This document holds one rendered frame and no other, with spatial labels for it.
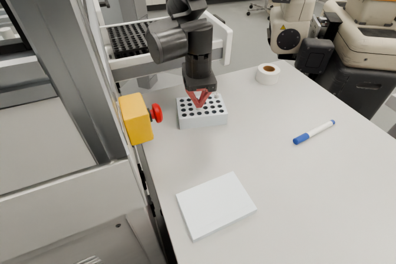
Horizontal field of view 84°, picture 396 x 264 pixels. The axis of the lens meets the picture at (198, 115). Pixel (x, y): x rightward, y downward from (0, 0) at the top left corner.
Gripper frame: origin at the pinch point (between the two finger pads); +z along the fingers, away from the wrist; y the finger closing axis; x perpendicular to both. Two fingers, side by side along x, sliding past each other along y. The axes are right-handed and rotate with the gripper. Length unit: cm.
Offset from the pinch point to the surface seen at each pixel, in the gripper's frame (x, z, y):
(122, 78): -18.7, -3.4, -10.2
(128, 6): -26, 8, -117
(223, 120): 5.9, 3.9, 3.1
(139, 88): -32, 75, -121
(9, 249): -31.6, -1.0, 27.9
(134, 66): -15.3, -6.0, -10.9
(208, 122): 1.9, 4.1, 3.1
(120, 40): -18.9, -8.9, -21.3
